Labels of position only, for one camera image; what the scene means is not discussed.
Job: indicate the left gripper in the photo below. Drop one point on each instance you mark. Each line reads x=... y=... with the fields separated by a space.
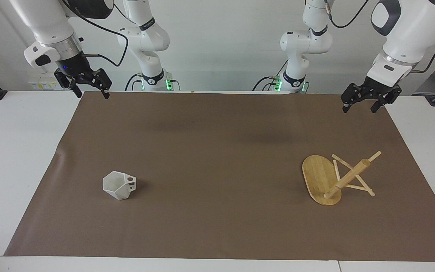
x=377 y=84

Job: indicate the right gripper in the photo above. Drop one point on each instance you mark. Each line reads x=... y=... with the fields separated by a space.
x=72 y=65

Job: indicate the white faceted cup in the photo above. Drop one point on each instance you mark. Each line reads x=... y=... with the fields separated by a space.
x=118 y=185

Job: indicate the wooden cup rack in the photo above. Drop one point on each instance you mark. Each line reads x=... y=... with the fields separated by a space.
x=321 y=179

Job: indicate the white wall socket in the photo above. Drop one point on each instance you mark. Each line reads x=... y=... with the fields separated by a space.
x=43 y=84

